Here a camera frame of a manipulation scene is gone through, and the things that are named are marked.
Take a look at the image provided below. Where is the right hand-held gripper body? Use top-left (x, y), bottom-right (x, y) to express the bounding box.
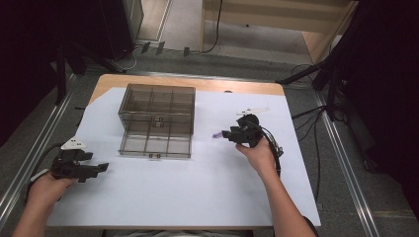
top-left (230, 106), bottom-right (271, 149)

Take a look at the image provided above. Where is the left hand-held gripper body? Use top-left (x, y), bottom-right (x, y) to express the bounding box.
top-left (50, 137), bottom-right (94, 182)

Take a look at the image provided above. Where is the clear grey compartment drawer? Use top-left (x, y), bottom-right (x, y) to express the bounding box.
top-left (118, 120), bottom-right (194, 160)

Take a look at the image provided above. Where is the person's right hand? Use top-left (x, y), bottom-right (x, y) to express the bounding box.
top-left (234, 135), bottom-right (282, 181)

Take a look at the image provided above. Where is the person's left hand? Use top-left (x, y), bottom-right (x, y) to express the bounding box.
top-left (25, 171), bottom-right (79, 211)

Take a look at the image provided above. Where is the wooden table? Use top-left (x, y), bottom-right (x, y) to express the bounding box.
top-left (45, 73), bottom-right (322, 231)

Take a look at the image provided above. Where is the white paper sheet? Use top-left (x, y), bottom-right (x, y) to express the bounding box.
top-left (46, 86), bottom-right (322, 229)

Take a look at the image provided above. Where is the clear grey storage box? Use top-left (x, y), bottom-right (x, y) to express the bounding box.
top-left (117, 83), bottom-right (197, 136)

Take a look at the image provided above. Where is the black metal stand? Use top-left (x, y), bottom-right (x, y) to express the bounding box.
top-left (52, 39), bottom-right (127, 107)
top-left (276, 48), bottom-right (350, 122)

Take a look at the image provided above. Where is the light wooden furniture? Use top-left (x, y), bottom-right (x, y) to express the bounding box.
top-left (199, 0), bottom-right (360, 65)

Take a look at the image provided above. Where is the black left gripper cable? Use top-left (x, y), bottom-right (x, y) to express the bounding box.
top-left (24, 142), bottom-right (64, 202)

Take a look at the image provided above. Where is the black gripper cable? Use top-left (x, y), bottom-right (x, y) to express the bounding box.
top-left (24, 142), bottom-right (64, 202)
top-left (250, 119), bottom-right (285, 179)

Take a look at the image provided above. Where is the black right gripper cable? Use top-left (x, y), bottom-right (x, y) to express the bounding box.
top-left (250, 119), bottom-right (285, 179)

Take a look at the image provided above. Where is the metal floor rail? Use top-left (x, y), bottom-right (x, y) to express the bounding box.
top-left (312, 90), bottom-right (381, 237)
top-left (0, 73), bottom-right (79, 229)

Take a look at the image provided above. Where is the black floor cable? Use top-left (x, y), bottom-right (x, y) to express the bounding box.
top-left (291, 105), bottom-right (330, 203)

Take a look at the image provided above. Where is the black hanging cable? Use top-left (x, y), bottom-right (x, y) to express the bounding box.
top-left (201, 0), bottom-right (224, 54)

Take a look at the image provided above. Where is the white floor cable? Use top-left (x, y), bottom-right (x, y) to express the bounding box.
top-left (111, 44), bottom-right (138, 72)

